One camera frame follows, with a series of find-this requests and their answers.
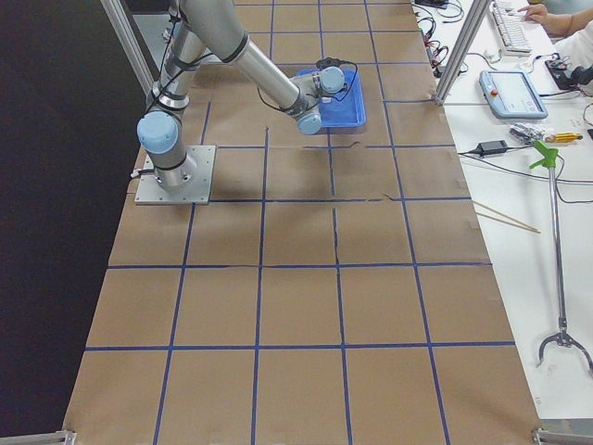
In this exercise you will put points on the person's hand at keyboard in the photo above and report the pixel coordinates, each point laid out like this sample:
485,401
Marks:
537,13

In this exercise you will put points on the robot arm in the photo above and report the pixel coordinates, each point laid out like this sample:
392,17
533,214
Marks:
212,28

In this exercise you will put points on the blue plastic tray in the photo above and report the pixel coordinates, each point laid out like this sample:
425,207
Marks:
336,97

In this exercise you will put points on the white keyboard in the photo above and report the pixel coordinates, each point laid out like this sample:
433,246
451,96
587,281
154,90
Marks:
508,25

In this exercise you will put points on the yellow brass tool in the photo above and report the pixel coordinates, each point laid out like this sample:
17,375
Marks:
563,138

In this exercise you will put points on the long metal reacher grabber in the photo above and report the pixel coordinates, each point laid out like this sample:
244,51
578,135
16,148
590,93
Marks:
561,338

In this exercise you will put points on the wooden chopstick pair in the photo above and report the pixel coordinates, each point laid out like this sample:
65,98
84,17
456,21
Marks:
495,215

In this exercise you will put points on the right side frame post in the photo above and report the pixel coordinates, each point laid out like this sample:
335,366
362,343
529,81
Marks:
469,29

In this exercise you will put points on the aluminium frame post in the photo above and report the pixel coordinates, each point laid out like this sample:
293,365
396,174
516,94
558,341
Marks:
134,46

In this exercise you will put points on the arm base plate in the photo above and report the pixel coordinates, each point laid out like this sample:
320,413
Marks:
188,184

